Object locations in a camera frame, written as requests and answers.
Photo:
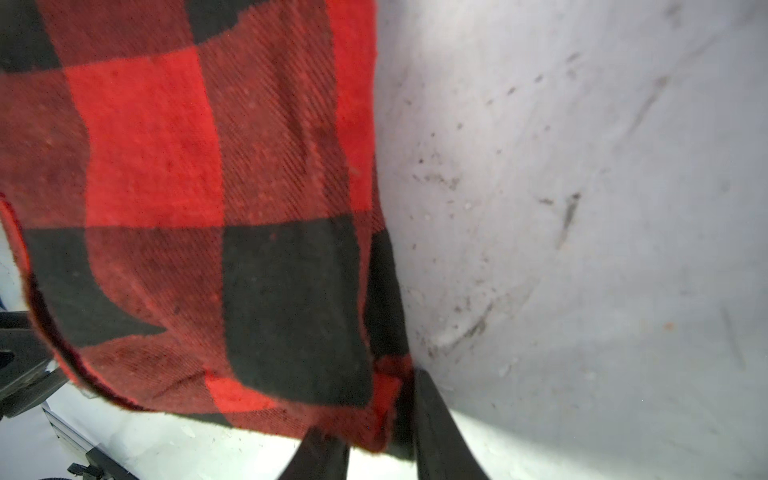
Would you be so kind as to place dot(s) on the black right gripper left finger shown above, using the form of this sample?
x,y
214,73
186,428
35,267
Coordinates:
x,y
320,456

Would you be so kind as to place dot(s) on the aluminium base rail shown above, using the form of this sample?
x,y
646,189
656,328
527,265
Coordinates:
x,y
93,461

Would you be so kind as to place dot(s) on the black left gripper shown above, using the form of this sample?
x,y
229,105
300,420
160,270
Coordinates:
x,y
26,379

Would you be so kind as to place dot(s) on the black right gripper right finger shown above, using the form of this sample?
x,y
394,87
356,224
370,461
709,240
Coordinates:
x,y
440,449

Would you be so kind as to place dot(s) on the red black plaid shirt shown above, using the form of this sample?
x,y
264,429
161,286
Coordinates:
x,y
190,190

